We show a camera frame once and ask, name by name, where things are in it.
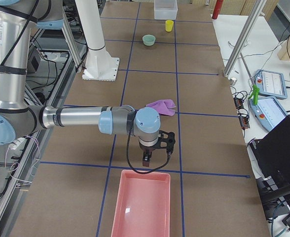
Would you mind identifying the grey equipment box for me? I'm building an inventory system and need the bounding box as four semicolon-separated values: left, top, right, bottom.
27;47;41;73

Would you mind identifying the teach pendant tablet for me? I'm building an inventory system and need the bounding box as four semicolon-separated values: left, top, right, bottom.
249;96;288;132
255;69;288;99

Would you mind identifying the black camera cable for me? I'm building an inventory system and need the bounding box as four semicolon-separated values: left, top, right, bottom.
126;116;172;174

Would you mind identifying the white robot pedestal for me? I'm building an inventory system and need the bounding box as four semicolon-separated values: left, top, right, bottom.
75;0;120;81

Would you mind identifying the black laptop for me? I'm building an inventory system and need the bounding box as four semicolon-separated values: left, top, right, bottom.
249;114;290;188

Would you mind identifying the red cylinder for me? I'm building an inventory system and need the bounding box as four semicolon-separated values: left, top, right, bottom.
212;0;223;20

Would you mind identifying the mint green bowl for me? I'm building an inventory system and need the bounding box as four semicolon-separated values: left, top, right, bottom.
142;35;156;46

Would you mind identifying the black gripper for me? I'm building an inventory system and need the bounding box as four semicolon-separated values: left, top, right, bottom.
139;142;158;166

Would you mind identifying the purple microfiber cloth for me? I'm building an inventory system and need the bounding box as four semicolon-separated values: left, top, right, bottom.
146;99;176;116

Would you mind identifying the green handled reacher grabber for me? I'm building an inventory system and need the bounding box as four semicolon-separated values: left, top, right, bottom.
240;53;259;105

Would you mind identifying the small silver cylinder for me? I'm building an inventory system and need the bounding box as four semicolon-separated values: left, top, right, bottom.
229;78;237;85

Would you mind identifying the lower teach pendant tablet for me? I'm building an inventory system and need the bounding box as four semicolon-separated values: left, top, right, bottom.
249;96;288;132

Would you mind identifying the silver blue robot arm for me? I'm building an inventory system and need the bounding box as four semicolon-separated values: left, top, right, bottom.
0;0;161;166

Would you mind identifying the pink plastic bin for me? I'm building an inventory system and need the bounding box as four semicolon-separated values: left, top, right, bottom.
111;170;171;237

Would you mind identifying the black electronics board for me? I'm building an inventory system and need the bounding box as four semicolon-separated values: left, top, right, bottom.
233;98;244;110

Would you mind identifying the yellow plastic cup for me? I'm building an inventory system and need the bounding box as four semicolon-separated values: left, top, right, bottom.
165;20;174;32

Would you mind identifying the aluminium frame post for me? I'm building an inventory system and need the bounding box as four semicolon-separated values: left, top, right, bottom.
223;0;266;77

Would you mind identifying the clear plastic box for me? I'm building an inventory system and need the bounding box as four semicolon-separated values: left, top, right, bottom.
154;0;178;20

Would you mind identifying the upper teach pendant tablet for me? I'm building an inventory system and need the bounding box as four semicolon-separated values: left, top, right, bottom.
255;69;288;99

